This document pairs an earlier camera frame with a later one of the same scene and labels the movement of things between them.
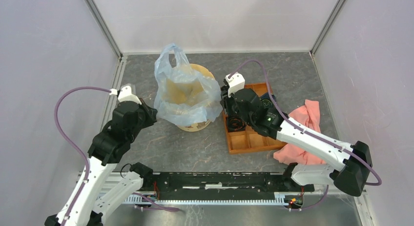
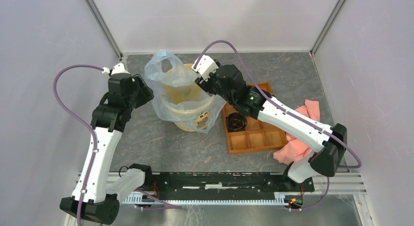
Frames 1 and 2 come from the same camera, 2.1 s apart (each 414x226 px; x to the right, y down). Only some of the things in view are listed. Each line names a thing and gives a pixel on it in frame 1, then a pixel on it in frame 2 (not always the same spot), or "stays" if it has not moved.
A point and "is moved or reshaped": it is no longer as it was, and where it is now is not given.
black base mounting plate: (220, 185) stays
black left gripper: (151, 112) to (146, 92)
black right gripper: (228, 101) to (207, 85)
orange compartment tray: (247, 139) stays
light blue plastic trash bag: (184, 96) is moved or reshaped
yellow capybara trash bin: (188, 94) stays
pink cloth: (308, 116) stays
